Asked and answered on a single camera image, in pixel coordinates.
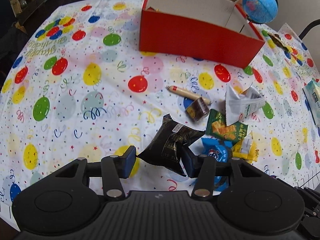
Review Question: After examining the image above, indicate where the black snack packet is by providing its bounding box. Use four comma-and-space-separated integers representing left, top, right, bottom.
138, 114, 205, 177

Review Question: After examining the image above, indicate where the green cracker packet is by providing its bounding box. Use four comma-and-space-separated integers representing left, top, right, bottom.
206, 109, 248, 144

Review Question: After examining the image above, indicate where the red cardboard box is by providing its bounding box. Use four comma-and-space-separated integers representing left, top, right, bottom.
139, 0, 265, 68

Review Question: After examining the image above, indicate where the blue desk globe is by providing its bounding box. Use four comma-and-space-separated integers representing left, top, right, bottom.
242, 0, 278, 24

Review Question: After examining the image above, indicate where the yellow snack packet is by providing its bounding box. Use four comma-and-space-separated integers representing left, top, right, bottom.
232, 132, 259, 164

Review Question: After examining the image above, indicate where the tissue pack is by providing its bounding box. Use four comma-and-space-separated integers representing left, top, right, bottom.
303, 79, 320, 127

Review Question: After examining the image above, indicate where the dark wrapper near globe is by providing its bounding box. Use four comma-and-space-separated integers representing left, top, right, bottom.
267, 33, 289, 53

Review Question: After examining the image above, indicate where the blue snack packet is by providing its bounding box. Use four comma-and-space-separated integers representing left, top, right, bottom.
201, 137, 233, 163

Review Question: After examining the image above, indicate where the balloon print tablecloth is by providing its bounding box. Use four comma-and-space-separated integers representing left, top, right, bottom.
1, 0, 319, 225

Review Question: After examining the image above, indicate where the white silver snack packet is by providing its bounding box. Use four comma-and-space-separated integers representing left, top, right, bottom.
225, 85, 266, 126

